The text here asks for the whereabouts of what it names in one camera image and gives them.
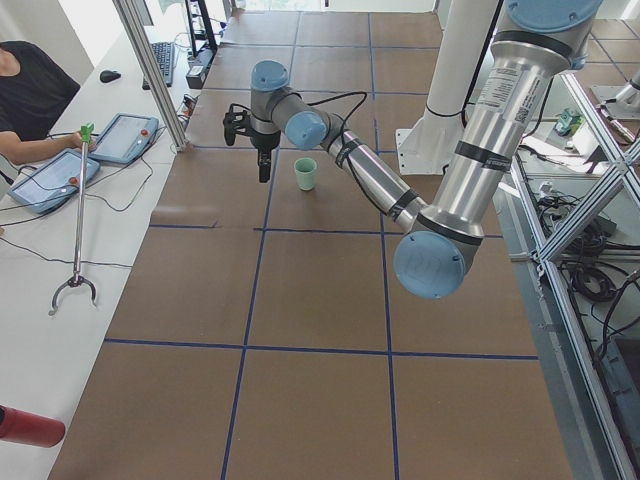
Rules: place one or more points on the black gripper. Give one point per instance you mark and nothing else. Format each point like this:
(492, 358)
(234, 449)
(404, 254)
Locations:
(263, 141)

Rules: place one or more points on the mint green cup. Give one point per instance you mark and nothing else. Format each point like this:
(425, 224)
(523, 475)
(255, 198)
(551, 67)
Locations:
(306, 180)
(305, 166)

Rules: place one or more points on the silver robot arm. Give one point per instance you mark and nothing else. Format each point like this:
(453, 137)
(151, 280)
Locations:
(535, 41)

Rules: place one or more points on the far blue teach pendant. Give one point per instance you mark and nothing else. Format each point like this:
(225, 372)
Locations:
(124, 139)

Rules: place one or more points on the blue teach pendant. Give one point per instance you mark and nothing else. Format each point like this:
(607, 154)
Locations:
(50, 186)
(124, 139)

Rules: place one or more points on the black keyboard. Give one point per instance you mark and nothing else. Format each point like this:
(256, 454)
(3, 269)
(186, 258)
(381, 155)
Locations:
(164, 53)

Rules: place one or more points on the brown paper table cover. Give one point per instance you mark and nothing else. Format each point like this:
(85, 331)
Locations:
(262, 333)

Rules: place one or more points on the black computer mouse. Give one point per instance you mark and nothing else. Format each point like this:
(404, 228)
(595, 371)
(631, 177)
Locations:
(107, 76)

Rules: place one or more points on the silver reacher grabber tool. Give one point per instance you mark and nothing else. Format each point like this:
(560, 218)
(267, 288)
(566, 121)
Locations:
(77, 279)

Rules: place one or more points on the near blue teach pendant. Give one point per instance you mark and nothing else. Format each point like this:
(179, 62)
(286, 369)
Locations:
(50, 186)

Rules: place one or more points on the person in black shirt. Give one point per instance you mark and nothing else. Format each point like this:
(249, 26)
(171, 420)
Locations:
(35, 92)

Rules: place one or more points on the red bottle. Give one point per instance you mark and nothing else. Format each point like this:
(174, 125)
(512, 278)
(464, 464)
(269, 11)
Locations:
(22, 427)

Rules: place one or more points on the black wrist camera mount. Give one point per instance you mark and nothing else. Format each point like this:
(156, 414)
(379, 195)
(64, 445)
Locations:
(236, 121)

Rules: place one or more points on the white camera mast pedestal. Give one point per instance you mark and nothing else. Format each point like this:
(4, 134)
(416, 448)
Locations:
(427, 147)

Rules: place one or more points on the aluminium frame post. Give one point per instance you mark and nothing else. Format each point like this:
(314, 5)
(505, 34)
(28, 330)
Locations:
(134, 29)

